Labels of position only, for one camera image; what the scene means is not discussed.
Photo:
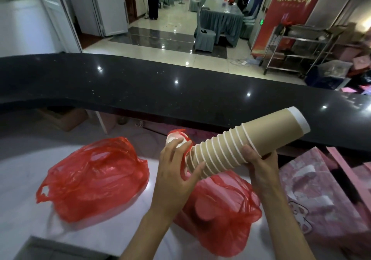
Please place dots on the pink box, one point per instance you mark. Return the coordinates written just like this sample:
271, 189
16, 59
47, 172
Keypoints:
361, 62

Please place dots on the brown cardboard box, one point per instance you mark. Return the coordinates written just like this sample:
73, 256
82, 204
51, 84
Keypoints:
65, 119

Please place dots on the person's left forearm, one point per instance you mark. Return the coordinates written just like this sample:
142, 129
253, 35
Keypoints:
150, 233

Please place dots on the clear plastic storage box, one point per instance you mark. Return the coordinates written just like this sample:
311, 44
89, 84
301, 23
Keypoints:
330, 73

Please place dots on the person's right hand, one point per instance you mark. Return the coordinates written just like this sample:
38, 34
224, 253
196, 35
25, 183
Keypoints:
265, 175

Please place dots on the red plastic bag with cups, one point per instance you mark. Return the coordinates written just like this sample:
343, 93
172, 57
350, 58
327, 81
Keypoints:
223, 216

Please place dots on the person's right forearm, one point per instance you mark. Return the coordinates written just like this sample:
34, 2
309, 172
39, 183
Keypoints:
285, 225

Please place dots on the red banner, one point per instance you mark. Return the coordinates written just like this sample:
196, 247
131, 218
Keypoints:
287, 10

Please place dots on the person's left hand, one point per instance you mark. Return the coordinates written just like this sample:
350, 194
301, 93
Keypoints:
171, 181

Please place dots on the red white paper cup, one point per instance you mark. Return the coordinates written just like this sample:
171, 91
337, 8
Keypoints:
177, 136

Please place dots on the grey tray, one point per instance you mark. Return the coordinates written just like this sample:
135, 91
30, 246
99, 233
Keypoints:
58, 251

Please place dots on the grey-blue covered chair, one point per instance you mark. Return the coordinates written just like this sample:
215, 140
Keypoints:
204, 33

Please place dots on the stack of brown paper cups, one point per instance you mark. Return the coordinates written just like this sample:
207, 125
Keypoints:
255, 141

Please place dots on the metal trolley cart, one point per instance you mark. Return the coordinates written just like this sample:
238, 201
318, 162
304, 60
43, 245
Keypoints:
298, 48

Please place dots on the person's right thumb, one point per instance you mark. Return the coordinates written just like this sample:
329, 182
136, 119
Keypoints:
250, 154

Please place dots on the white glazed door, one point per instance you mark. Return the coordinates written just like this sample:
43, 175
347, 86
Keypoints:
55, 10

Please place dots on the person's left thumb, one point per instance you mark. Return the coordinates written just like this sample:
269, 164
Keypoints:
197, 173

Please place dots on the large red plastic bag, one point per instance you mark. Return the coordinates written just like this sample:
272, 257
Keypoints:
92, 181

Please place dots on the table with grey-blue cloth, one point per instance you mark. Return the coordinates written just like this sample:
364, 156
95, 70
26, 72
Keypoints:
221, 19

